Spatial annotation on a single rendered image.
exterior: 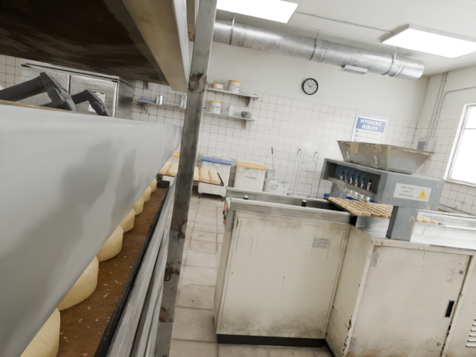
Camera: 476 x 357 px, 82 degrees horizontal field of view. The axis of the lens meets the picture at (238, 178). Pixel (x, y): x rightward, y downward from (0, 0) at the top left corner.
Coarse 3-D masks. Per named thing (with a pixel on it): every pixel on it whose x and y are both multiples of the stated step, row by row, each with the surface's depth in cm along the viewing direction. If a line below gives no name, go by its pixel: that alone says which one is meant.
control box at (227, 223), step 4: (228, 200) 168; (228, 204) 160; (224, 208) 174; (228, 208) 154; (228, 212) 153; (232, 212) 153; (228, 216) 153; (232, 216) 153; (228, 220) 153; (224, 224) 162; (228, 224) 154; (228, 228) 154
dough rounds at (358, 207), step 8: (336, 200) 181; (344, 200) 185; (352, 200) 191; (352, 208) 163; (360, 208) 167; (368, 208) 173; (376, 208) 176; (384, 208) 180; (376, 216) 158; (384, 216) 159
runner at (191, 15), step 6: (186, 0) 33; (192, 0) 33; (186, 6) 35; (192, 6) 35; (186, 12) 37; (192, 12) 36; (192, 18) 39; (192, 24) 41; (192, 30) 43; (192, 36) 46
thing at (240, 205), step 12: (240, 204) 149; (252, 204) 149; (264, 204) 150; (276, 204) 152; (288, 216) 153; (300, 216) 154; (312, 216) 155; (324, 216) 156; (336, 216) 157; (348, 216) 158; (468, 228) 172
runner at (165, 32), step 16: (128, 0) 14; (144, 0) 14; (160, 0) 14; (176, 0) 14; (144, 16) 16; (160, 16) 16; (176, 16) 16; (144, 32) 19; (160, 32) 18; (176, 32) 18; (160, 48) 23; (176, 48) 22; (160, 64) 29; (176, 64) 28; (176, 80) 38
